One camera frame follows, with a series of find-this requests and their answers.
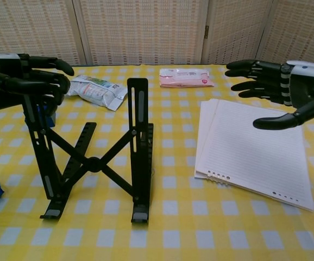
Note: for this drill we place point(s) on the blue toy building block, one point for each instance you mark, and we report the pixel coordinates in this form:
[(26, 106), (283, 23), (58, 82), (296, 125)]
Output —
[(51, 119)]

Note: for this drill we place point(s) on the black grey left robot hand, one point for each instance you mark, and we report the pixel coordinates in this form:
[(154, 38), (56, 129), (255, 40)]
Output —
[(15, 81)]

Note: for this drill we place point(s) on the beige woven folding screen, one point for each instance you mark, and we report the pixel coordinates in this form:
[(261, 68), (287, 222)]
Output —
[(146, 32)]

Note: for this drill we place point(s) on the yellow white checkered tablecloth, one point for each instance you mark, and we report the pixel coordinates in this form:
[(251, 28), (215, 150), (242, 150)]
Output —
[(173, 239)]

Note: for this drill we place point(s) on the stack of lined paper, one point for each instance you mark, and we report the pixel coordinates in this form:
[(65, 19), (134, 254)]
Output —
[(249, 152)]

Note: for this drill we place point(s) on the black folding laptop stand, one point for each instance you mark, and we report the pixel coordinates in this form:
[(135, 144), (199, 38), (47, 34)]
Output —
[(93, 164)]

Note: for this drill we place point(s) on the pink wet wipes pack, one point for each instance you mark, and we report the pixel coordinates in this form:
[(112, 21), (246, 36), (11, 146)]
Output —
[(184, 77)]

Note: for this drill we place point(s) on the white printed snack packet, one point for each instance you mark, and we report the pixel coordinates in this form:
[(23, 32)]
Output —
[(97, 92)]

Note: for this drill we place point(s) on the black grey right robot hand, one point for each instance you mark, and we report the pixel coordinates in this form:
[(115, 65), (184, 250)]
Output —
[(301, 87)]

